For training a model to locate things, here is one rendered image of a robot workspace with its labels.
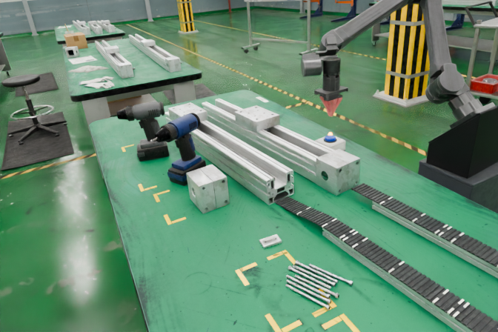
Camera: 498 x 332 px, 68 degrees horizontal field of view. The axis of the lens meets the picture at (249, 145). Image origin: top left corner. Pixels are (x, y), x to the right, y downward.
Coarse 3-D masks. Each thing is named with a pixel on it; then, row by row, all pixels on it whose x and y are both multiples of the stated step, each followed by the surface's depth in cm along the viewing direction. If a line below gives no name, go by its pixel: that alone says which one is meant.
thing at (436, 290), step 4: (436, 284) 74; (432, 288) 73; (436, 288) 74; (440, 288) 73; (444, 288) 73; (428, 292) 73; (432, 292) 73; (436, 292) 72; (440, 292) 73; (424, 296) 72; (428, 296) 72; (432, 296) 72; (428, 300) 71
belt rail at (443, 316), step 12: (336, 240) 92; (348, 252) 88; (372, 264) 82; (384, 276) 80; (396, 288) 78; (408, 288) 75; (420, 300) 74; (432, 312) 72; (444, 312) 69; (456, 324) 68
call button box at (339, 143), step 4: (316, 140) 135; (320, 140) 134; (324, 140) 134; (336, 140) 133; (340, 140) 133; (344, 140) 133; (324, 144) 132; (328, 144) 131; (332, 144) 131; (336, 144) 131; (340, 144) 132; (344, 144) 133; (332, 148) 130; (336, 148) 131; (340, 148) 132; (344, 148) 134
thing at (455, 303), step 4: (456, 296) 71; (452, 300) 70; (456, 300) 71; (460, 300) 70; (464, 300) 70; (448, 304) 70; (452, 304) 70; (456, 304) 70; (460, 304) 70; (444, 308) 69; (448, 308) 69; (452, 308) 69; (456, 308) 69; (448, 312) 68; (452, 312) 68
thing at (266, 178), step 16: (208, 128) 149; (208, 144) 135; (224, 144) 141; (240, 144) 131; (224, 160) 127; (240, 160) 119; (256, 160) 123; (272, 160) 117; (240, 176) 120; (256, 176) 111; (272, 176) 114; (288, 176) 112; (256, 192) 114; (272, 192) 109; (288, 192) 113
